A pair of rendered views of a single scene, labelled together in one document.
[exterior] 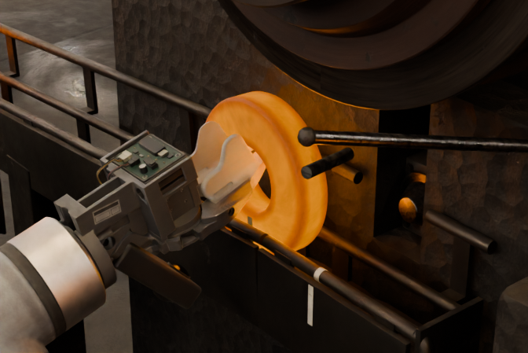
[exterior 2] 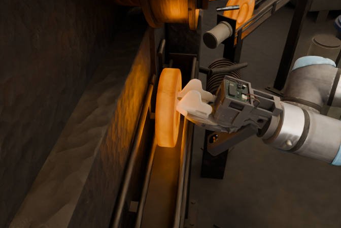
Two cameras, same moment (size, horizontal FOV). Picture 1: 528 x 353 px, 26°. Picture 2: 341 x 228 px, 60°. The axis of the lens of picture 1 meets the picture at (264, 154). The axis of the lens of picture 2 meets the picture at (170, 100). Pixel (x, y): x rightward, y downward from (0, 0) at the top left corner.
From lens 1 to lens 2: 133 cm
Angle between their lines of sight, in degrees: 102
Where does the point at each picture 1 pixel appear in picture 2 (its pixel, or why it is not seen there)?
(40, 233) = (292, 108)
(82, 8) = not seen: outside the picture
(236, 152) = (193, 85)
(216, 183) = (205, 94)
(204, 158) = (197, 104)
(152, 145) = (232, 89)
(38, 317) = not seen: hidden behind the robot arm
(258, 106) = (176, 72)
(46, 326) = not seen: hidden behind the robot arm
